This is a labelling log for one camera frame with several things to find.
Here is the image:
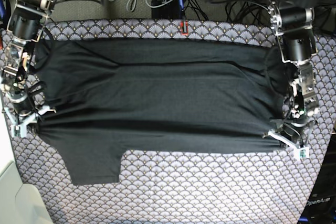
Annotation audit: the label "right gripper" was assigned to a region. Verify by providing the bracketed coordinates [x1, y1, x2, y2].
[10, 95, 36, 123]

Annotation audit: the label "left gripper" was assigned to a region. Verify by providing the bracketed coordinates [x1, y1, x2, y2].
[270, 118, 314, 147]

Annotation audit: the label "dark grey T-shirt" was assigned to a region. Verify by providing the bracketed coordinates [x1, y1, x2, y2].
[35, 39, 288, 185]

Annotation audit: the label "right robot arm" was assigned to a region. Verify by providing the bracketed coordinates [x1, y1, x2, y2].
[1, 0, 57, 124]

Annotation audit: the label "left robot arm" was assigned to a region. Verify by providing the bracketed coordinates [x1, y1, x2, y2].
[268, 0, 320, 149]

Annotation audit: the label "fan patterned tablecloth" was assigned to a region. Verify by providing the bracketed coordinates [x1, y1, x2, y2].
[12, 35, 335, 223]

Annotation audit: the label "black OpenArm box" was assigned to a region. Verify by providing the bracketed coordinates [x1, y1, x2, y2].
[298, 132, 335, 223]

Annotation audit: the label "white plastic bin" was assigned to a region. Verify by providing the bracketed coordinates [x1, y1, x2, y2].
[1, 162, 53, 223]

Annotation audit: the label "red clamp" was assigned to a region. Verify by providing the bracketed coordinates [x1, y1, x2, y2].
[180, 19, 188, 36]

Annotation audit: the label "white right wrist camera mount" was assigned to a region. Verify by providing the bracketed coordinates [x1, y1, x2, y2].
[3, 105, 56, 138]

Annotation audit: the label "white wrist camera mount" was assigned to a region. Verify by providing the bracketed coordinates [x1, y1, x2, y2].
[3, 105, 56, 138]
[262, 130, 310, 161]

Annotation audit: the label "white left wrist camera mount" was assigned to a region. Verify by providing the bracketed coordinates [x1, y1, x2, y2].
[262, 130, 310, 161]

